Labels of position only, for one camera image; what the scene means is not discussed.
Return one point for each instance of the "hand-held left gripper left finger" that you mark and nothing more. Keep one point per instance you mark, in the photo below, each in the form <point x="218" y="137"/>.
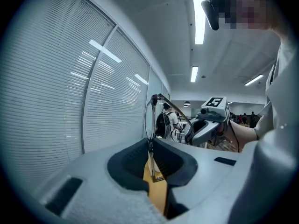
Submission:
<point x="98" y="195"/>

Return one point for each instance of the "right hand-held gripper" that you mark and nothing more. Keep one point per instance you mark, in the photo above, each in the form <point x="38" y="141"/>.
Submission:
<point x="216" y="111"/>

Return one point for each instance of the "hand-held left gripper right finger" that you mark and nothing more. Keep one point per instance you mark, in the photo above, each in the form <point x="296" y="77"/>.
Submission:
<point x="205" y="178"/>

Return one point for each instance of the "brown-framed eyeglasses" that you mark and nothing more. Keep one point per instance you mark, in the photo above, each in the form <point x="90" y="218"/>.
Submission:
<point x="154" y="100"/>

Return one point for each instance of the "person's right forearm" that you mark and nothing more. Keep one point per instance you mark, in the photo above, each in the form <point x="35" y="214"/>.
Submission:
<point x="245" y="136"/>

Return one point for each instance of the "person's right hand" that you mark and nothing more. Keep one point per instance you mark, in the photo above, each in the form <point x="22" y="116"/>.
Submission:
<point x="220" y="130"/>

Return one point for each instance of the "round black pendant lamp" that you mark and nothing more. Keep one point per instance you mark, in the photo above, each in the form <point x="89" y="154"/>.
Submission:
<point x="187" y="103"/>

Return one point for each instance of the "long ceiling light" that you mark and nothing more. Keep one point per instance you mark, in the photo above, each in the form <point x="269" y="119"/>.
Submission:
<point x="199" y="15"/>
<point x="254" y="80"/>
<point x="194" y="73"/>

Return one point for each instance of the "frosted glass partition panel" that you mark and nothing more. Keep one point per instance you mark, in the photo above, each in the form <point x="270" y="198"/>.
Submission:
<point x="161" y="83"/>

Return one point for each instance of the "person's beige shirt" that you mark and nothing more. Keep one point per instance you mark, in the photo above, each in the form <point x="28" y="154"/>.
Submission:
<point x="280" y="97"/>

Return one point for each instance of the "white window blind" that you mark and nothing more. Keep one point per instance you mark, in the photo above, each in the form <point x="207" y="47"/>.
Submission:
<point x="46" y="78"/>
<point x="116" y="101"/>

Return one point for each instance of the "person's head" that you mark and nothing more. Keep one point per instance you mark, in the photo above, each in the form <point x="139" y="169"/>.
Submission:
<point x="252" y="6"/>

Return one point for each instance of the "grey window frame post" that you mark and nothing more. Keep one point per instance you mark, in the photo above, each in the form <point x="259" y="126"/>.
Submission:
<point x="84" y="125"/>

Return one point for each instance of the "black head-mounted camera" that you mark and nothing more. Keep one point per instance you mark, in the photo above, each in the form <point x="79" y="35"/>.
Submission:
<point x="211" y="13"/>

